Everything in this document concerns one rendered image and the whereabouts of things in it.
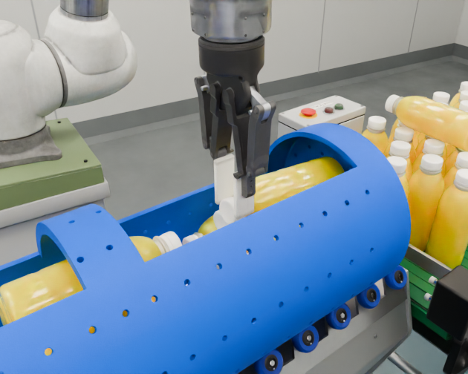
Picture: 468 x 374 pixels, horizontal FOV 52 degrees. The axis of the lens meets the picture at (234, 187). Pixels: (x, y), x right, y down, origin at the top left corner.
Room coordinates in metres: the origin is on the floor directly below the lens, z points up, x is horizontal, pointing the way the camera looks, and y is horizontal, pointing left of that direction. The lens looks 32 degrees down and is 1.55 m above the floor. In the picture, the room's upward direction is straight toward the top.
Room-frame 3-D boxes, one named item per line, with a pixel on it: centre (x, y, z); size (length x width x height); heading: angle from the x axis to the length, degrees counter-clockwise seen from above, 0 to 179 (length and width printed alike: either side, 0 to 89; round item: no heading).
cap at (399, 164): (0.80, -0.31, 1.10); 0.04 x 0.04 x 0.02
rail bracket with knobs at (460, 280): (0.58, -0.38, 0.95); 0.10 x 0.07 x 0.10; 37
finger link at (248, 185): (0.51, -0.02, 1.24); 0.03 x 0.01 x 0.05; 37
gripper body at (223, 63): (0.54, 0.00, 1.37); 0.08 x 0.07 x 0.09; 37
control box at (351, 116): (1.07, -0.21, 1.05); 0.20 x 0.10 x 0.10; 127
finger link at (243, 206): (0.52, -0.01, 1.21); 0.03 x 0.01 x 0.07; 127
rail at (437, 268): (0.76, -0.29, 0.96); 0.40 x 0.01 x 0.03; 37
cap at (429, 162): (0.81, -0.39, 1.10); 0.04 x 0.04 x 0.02
